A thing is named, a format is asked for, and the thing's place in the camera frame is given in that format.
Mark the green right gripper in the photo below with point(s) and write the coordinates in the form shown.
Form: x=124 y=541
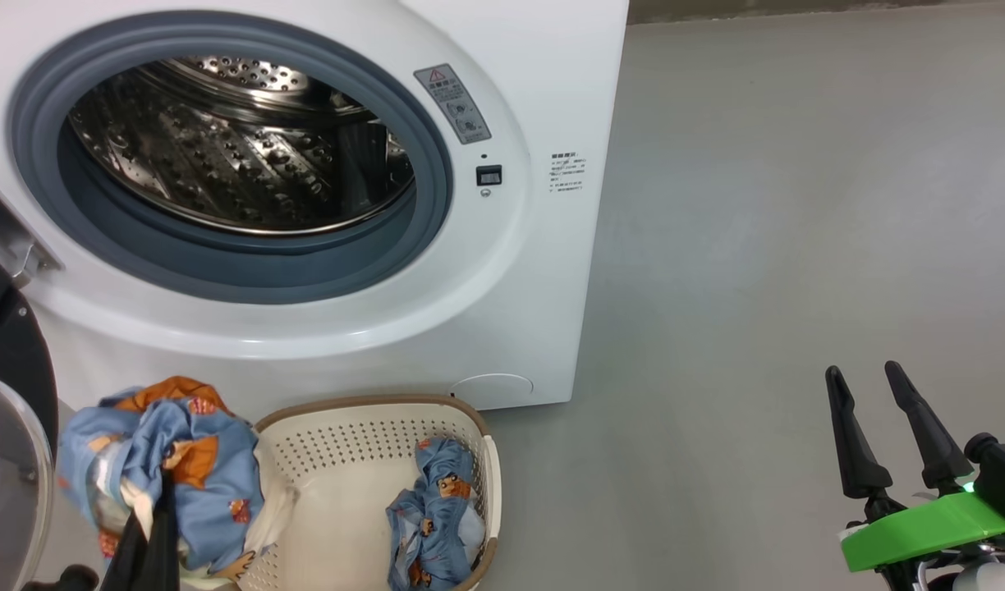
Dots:
x=921 y=529

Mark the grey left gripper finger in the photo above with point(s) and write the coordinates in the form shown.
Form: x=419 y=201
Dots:
x=166 y=542
x=131 y=558

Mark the large blue orange print garment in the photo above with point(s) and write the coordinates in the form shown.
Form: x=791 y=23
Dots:
x=215 y=484

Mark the dark round washing machine door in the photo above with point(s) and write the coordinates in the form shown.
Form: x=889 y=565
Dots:
x=14 y=345

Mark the small blue bear print garment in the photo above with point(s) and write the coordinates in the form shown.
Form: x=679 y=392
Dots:
x=437 y=501

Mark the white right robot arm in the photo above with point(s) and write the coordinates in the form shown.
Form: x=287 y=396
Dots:
x=995 y=579

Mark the cream perforated laundry basket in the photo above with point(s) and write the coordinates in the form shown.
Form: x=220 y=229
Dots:
x=338 y=501

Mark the white front-load washing machine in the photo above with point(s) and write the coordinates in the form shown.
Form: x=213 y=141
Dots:
x=502 y=263

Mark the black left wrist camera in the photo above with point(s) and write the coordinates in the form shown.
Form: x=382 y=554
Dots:
x=67 y=579

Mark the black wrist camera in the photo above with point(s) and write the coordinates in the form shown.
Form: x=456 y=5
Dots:
x=1003 y=480
x=67 y=579

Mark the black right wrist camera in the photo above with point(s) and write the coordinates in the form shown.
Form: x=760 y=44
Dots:
x=1003 y=480

